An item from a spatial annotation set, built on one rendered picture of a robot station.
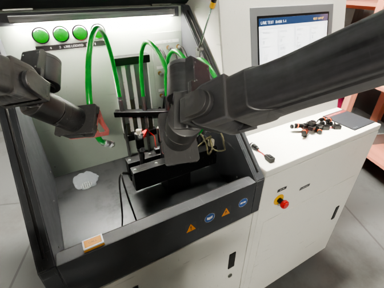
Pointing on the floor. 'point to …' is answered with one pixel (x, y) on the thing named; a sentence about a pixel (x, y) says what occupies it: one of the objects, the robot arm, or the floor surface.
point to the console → (311, 197)
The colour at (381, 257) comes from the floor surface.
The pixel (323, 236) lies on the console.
